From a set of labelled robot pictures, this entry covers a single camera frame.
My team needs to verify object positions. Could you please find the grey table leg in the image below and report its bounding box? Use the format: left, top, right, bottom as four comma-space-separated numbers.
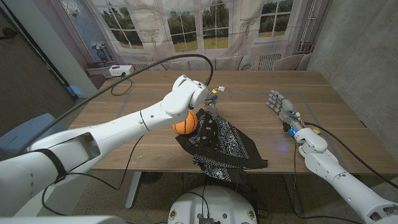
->
282, 174, 303, 214
125, 171, 143, 210

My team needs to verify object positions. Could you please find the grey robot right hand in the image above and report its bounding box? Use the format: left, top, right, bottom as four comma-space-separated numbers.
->
266, 90, 307, 134

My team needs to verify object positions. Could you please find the white power strip box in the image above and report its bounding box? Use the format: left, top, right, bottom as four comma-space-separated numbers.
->
108, 64, 135, 77

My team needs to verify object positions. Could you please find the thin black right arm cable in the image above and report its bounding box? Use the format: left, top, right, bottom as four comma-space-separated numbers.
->
292, 136, 364, 224

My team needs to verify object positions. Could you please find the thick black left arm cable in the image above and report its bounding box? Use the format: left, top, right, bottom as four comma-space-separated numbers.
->
17, 54, 215, 155

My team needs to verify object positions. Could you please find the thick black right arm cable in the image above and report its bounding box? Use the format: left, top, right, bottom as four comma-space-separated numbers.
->
304, 121, 398, 190

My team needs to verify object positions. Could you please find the black paisley bandana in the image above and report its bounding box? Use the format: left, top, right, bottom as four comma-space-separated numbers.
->
175, 108, 269, 184

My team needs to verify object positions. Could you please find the black power strip cable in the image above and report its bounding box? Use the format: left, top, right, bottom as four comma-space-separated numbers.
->
110, 74, 134, 96

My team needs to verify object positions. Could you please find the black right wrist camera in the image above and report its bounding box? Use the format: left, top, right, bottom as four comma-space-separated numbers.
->
282, 121, 297, 138

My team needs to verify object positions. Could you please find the black floor fan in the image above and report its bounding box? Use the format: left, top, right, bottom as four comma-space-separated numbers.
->
141, 172, 164, 185

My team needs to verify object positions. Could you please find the blue chair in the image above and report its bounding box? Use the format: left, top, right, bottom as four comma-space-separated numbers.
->
0, 113, 67, 156

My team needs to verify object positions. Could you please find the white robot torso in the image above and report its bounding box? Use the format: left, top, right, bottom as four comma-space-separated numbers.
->
167, 185, 258, 224

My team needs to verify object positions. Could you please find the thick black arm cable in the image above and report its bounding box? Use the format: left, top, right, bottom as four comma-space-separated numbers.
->
304, 121, 398, 190
17, 54, 215, 155

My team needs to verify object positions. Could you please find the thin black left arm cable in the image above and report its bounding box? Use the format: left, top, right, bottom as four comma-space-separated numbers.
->
41, 134, 146, 217

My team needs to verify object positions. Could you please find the orange mini basketball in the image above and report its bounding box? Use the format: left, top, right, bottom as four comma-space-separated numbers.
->
172, 110, 198, 136

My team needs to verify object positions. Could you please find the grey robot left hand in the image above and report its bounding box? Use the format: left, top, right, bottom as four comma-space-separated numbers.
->
203, 93, 220, 121

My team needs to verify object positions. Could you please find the thin black torso cable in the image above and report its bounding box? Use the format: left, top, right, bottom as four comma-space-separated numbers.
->
185, 185, 210, 218

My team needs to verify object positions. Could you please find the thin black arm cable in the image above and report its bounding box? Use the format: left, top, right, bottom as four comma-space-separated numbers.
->
292, 136, 364, 224
41, 134, 146, 217

